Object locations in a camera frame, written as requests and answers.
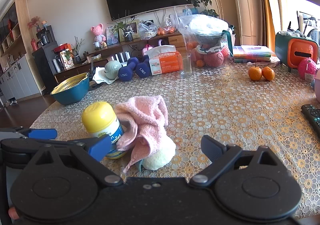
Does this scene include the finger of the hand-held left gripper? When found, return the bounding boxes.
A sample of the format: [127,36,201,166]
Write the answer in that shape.
[15,128,58,140]
[26,137,87,149]

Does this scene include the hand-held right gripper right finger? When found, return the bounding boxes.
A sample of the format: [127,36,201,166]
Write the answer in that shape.
[189,135,284,187]

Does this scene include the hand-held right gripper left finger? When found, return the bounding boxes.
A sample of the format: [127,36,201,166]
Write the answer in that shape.
[27,136,125,187]

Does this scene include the yellow capped blue bottle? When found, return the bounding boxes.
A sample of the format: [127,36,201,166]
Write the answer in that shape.
[82,101,127,160]

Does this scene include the pink fluffy towel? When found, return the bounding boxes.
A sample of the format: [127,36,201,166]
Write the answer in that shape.
[114,95,175,173]

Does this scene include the pale yellow cloth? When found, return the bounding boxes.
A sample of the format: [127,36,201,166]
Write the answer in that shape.
[136,137,177,172]

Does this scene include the blue and yellow colander bowl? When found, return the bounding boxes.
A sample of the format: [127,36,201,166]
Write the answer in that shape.
[50,72,90,106]

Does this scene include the white storage cabinets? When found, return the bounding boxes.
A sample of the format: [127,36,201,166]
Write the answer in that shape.
[0,55,42,108]

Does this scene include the black cabinet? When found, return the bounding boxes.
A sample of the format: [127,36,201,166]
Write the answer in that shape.
[32,42,59,88]

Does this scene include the white cloth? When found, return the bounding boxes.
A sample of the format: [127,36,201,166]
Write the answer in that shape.
[92,66,119,85]

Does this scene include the pale green round container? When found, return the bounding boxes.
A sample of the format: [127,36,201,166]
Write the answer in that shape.
[104,61,123,80]

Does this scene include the purple dumbbell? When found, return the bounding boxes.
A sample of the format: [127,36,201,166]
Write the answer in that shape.
[135,55,151,77]
[117,57,139,82]

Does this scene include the orange with stem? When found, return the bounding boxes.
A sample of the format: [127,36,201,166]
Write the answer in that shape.
[248,60,263,81]

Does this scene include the clear drinking glass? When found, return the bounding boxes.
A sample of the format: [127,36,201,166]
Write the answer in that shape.
[179,56,193,77]

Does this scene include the vase with dry twigs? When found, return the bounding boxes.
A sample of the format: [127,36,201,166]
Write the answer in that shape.
[73,36,83,64]

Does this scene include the red box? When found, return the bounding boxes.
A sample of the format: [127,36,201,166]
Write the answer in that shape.
[53,43,73,53]

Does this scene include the red round fruit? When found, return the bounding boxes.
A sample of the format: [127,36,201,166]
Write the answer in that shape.
[203,51,224,68]

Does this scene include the black coffee machine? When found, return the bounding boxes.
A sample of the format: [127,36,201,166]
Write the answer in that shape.
[36,25,54,49]

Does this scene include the orange and white tissue box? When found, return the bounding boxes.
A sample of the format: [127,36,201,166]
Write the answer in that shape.
[146,45,184,75]

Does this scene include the black remote control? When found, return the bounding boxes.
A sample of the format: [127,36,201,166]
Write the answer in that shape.
[301,104,320,138]

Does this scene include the stack of colourful books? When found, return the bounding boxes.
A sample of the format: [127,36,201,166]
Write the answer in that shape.
[232,45,281,67]

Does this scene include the pink bear figure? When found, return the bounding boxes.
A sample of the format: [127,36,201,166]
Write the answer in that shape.
[90,23,107,48]

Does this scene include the grey bowl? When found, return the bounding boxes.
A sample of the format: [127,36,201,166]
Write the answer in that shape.
[186,15,229,46]

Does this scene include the wooden television cabinet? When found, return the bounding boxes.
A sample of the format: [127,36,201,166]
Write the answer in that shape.
[53,32,187,83]

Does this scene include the potted plant in dark vase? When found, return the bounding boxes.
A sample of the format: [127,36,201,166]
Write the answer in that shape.
[110,10,137,42]

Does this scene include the pink fuzzy ball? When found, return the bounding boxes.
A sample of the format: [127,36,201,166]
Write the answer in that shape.
[297,57,318,81]

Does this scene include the large clear plastic bag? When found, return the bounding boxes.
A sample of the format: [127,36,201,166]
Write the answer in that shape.
[173,6,234,69]

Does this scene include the small clear plastic bag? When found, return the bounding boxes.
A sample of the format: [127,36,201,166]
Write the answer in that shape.
[138,21,158,40]

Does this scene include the bag of oranges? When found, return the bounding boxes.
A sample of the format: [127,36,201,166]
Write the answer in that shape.
[157,18,177,36]

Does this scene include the green and orange tissue holder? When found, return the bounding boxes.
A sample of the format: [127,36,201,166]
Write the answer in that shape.
[275,31,319,73]

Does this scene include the white standing air conditioner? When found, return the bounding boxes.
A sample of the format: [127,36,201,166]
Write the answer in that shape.
[229,0,266,47]

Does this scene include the utensil holder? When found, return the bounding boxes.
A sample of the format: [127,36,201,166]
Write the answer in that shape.
[285,10,316,38]

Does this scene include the yellow curtain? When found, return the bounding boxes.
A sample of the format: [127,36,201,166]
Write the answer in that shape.
[257,0,281,48]

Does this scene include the wooden wall shelving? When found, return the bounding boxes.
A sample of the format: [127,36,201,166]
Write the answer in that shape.
[0,0,29,66]

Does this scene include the photo frame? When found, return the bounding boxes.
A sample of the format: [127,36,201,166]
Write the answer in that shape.
[119,20,141,42]

